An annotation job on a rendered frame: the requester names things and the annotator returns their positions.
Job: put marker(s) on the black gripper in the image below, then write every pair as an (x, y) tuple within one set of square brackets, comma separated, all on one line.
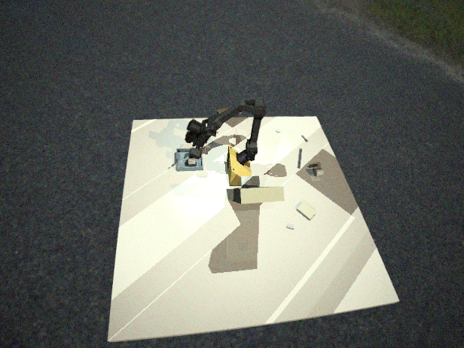
[(195, 152)]

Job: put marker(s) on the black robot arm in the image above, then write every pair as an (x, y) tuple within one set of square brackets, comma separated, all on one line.
[(214, 123)]

